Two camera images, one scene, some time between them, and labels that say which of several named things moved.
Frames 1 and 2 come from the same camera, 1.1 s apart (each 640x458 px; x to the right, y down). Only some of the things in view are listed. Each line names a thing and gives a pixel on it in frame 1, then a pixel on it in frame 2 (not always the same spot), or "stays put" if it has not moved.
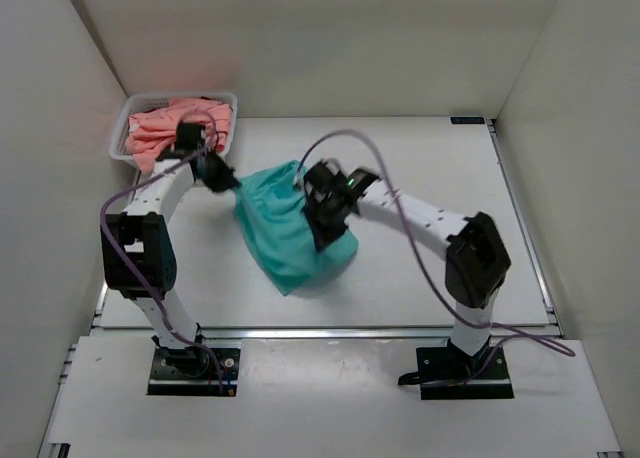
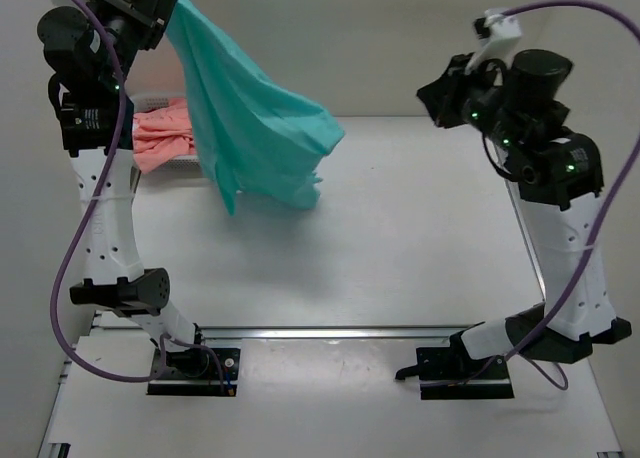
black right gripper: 324,236 to 440,98
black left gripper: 226,179 to 157,3
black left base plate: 192,371 stays put
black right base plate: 443,372 stays put
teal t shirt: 283,250 to 255,135
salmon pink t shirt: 151,133 stays put
